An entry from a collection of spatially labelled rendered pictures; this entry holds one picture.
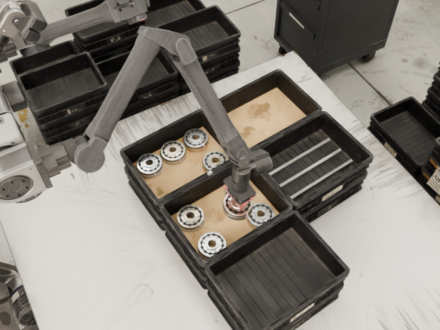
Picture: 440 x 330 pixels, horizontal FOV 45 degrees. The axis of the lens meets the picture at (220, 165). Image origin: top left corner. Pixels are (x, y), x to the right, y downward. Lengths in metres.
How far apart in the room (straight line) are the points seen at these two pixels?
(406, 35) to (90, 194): 2.69
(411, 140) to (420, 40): 1.21
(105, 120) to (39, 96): 1.61
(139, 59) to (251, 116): 0.98
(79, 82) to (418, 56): 2.31
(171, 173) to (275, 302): 0.67
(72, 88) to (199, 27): 0.83
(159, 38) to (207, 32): 1.82
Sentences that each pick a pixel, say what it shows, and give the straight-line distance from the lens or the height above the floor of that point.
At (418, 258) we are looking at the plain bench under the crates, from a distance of 2.23.
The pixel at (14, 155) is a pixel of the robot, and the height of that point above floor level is 1.50.
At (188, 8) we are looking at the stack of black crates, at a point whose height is 0.38.
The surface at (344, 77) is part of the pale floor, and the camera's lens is 3.76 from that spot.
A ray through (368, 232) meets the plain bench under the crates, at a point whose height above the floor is 0.70.
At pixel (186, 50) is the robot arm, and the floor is 1.61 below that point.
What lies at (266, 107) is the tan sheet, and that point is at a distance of 2.38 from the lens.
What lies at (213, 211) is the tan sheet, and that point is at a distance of 2.05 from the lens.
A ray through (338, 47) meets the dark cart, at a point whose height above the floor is 0.31.
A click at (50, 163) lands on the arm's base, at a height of 1.48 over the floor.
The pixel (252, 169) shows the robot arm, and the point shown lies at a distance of 1.69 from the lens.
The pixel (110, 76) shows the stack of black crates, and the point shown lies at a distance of 3.22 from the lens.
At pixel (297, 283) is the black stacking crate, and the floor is 0.83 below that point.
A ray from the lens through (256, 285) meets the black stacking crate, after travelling 1.92.
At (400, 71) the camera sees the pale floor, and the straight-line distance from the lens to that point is 3.90.
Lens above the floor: 2.59
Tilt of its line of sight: 54 degrees down
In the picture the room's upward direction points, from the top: 1 degrees counter-clockwise
